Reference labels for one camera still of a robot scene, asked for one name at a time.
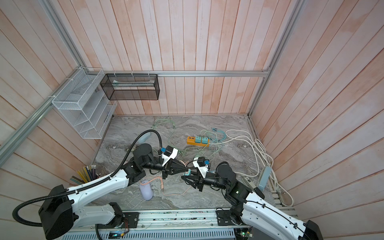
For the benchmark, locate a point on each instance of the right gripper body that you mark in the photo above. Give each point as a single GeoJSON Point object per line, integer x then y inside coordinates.
{"type": "Point", "coordinates": [213, 181]}

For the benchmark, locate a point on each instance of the teal USB charger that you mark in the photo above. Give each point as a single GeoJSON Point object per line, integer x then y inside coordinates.
{"type": "Point", "coordinates": [187, 172]}

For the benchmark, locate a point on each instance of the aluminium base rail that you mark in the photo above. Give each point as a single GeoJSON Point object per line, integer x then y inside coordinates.
{"type": "Point", "coordinates": [146, 220]}

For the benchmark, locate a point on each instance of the light blue mouse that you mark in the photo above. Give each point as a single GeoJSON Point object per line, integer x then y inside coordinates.
{"type": "Point", "coordinates": [143, 138]}

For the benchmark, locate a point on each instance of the black mesh basket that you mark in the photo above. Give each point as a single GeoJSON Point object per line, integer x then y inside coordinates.
{"type": "Point", "coordinates": [131, 87]}

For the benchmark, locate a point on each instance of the white wire mesh shelf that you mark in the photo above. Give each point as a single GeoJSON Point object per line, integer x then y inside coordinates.
{"type": "Point", "coordinates": [84, 104]}

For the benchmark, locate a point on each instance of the beige black stapler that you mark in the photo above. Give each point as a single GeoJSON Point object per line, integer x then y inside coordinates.
{"type": "Point", "coordinates": [251, 184]}

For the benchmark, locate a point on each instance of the pink pencil cup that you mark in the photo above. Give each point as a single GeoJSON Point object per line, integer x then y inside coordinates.
{"type": "Point", "coordinates": [85, 175]}

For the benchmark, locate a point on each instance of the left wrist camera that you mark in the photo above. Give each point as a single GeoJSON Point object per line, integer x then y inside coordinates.
{"type": "Point", "coordinates": [168, 153]}

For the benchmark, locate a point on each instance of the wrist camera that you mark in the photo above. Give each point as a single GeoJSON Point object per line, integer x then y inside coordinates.
{"type": "Point", "coordinates": [168, 153]}
{"type": "Point", "coordinates": [202, 164]}

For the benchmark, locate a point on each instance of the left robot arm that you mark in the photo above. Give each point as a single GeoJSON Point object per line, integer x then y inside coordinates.
{"type": "Point", "coordinates": [60, 211]}

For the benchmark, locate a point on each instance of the orange power strip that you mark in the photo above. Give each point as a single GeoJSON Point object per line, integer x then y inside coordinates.
{"type": "Point", "coordinates": [191, 141]}

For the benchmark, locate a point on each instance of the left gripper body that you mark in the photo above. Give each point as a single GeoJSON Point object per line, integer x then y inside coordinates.
{"type": "Point", "coordinates": [153, 164]}

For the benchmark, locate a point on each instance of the lavender wireless mouse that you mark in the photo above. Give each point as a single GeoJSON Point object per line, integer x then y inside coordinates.
{"type": "Point", "coordinates": [146, 190]}

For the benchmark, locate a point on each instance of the camouflage green device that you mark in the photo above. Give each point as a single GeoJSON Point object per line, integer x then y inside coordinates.
{"type": "Point", "coordinates": [131, 148]}

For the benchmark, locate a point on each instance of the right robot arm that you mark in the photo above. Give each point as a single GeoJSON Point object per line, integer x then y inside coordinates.
{"type": "Point", "coordinates": [248, 206]}

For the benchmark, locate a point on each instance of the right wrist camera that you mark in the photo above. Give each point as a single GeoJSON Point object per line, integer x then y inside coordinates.
{"type": "Point", "coordinates": [202, 164]}

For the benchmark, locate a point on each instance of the blue stapler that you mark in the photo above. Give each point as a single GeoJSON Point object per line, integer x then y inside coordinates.
{"type": "Point", "coordinates": [264, 177]}

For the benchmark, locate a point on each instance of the teal charger on orange strip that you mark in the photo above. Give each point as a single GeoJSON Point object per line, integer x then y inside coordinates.
{"type": "Point", "coordinates": [198, 139]}

